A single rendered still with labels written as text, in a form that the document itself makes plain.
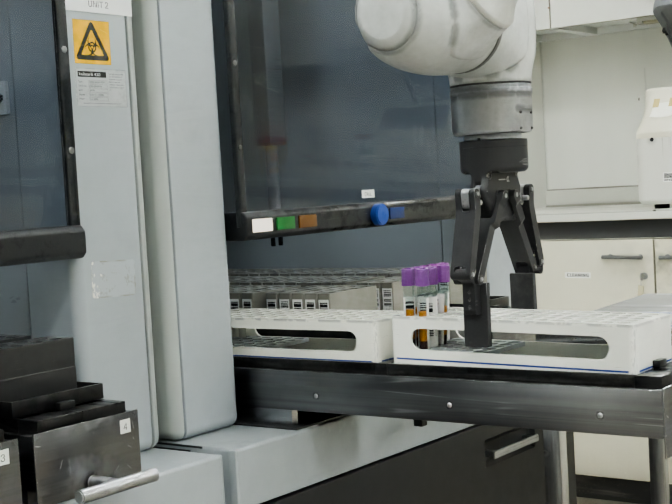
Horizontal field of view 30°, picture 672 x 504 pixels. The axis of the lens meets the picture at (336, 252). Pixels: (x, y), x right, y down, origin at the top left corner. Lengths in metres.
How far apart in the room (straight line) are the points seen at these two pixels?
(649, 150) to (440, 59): 2.62
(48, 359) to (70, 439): 0.11
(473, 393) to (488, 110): 0.30
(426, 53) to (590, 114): 3.39
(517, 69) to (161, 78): 0.41
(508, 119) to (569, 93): 3.26
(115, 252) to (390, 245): 0.82
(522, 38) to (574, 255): 2.59
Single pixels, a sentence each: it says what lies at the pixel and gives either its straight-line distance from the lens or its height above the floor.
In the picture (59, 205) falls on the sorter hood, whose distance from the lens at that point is 1.33.
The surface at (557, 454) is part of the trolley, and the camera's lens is 1.70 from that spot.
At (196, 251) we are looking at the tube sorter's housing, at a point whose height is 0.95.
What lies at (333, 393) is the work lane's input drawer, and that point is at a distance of 1.48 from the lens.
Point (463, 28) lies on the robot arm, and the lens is 1.22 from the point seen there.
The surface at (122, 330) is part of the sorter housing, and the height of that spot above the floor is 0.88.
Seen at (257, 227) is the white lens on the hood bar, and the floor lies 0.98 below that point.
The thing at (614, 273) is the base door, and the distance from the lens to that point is 3.87.
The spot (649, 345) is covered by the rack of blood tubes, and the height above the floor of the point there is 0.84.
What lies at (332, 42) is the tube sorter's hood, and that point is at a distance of 1.71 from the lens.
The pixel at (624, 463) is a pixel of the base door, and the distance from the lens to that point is 3.96.
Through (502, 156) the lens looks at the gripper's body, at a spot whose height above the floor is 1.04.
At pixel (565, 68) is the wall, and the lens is 4.63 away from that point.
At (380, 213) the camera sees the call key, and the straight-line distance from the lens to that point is 1.73.
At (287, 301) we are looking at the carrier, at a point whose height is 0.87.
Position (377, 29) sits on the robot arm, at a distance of 1.20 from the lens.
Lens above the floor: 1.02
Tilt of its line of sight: 3 degrees down
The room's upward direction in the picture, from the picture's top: 3 degrees counter-clockwise
